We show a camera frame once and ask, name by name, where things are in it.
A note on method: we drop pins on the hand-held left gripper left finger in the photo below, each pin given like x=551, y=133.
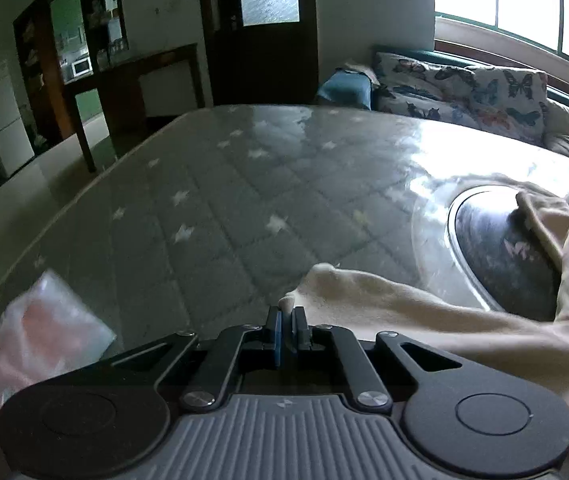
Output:
x=277, y=340

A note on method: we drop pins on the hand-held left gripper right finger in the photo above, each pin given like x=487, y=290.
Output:
x=293, y=340

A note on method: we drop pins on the cream garment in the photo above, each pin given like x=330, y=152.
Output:
x=464, y=330

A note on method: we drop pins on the round black induction cooktop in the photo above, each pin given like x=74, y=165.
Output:
x=489, y=240

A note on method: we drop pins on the clear plastic bag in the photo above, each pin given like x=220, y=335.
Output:
x=39, y=330

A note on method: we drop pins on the blue towel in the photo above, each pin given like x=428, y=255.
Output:
x=344, y=91

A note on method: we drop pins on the beige cloth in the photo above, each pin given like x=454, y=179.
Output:
x=362, y=72

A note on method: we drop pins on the dark wooden glass door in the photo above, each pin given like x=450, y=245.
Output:
x=224, y=60

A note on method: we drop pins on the dark wooden counter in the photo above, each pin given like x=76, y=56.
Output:
x=124, y=85

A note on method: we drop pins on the butterfly print cushion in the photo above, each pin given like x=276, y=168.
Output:
x=464, y=95

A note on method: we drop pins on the white microwave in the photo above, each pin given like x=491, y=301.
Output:
x=81, y=67

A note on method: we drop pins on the wooden shelf cabinet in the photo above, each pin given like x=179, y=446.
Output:
x=44, y=85

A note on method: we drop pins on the white fridge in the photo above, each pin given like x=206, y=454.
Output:
x=4, y=120

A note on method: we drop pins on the green framed window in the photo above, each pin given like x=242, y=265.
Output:
x=514, y=0

